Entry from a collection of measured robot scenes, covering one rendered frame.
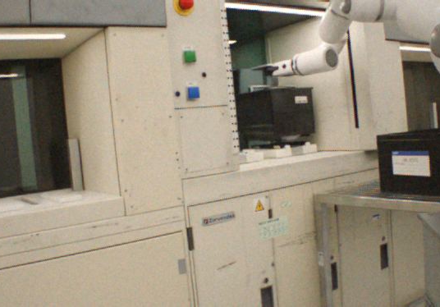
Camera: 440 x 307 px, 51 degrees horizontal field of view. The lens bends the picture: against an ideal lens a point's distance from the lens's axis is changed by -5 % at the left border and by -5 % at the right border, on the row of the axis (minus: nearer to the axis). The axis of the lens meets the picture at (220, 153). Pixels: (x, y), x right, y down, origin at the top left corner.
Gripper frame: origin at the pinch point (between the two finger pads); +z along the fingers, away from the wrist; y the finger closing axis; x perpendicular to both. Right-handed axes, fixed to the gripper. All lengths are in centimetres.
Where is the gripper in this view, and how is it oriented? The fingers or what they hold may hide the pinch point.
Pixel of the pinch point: (272, 71)
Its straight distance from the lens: 189.3
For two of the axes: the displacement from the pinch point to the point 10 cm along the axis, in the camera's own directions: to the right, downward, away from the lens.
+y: 8.2, -1.0, 5.6
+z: -5.6, 0.1, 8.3
